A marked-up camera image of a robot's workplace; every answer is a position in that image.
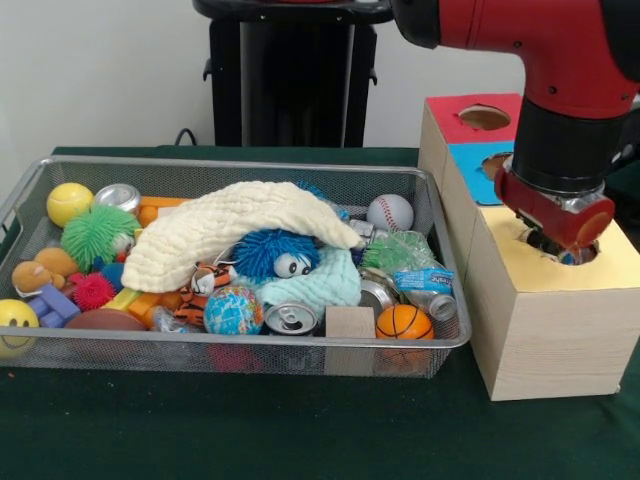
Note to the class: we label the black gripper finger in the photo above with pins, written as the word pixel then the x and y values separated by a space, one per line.
pixel 555 247
pixel 534 233

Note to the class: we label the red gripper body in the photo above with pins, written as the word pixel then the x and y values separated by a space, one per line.
pixel 550 215

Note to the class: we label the colourful dotted napkin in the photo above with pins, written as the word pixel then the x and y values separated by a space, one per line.
pixel 567 258

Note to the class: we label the cream waffle cloth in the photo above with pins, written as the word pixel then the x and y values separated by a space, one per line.
pixel 240 215

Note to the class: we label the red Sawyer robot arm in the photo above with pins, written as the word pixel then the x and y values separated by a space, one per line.
pixel 565 140

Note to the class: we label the wooden box with three holes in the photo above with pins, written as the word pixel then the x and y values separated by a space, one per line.
pixel 550 340

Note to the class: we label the silver mesh bin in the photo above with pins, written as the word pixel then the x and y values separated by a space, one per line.
pixel 150 357

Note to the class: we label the green cloth side table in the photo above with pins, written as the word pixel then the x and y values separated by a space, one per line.
pixel 625 192

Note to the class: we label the white baseball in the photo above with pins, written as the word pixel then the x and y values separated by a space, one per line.
pixel 391 212

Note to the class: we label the orange basketball toy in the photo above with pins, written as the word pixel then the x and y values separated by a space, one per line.
pixel 404 322

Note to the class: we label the light blue cloth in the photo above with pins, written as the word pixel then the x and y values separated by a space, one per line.
pixel 320 287

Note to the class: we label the blue spiky ball with eyes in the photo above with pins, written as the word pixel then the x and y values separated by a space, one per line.
pixel 275 255

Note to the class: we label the dark green tablecloth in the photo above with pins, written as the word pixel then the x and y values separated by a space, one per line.
pixel 300 435

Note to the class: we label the small globe ball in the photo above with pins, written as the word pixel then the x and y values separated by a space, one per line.
pixel 232 310

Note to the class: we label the orange toy brick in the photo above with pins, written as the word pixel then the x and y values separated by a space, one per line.
pixel 160 202

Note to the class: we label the green spiky ball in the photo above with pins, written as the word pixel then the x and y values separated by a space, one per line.
pixel 95 230

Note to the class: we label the yellow tennis ball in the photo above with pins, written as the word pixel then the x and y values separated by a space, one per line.
pixel 70 204

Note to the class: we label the yellow smiley ball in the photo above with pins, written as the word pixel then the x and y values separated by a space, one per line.
pixel 17 320

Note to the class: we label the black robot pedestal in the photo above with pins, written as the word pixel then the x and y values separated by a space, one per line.
pixel 280 75

